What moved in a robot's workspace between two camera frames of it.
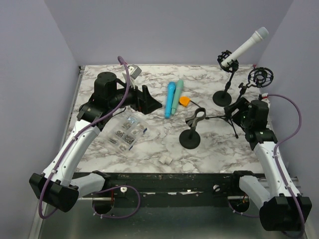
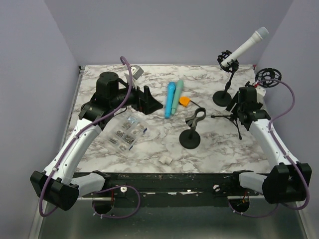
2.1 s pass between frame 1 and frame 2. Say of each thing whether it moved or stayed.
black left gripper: stayed
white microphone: stayed
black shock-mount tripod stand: moved
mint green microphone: stayed
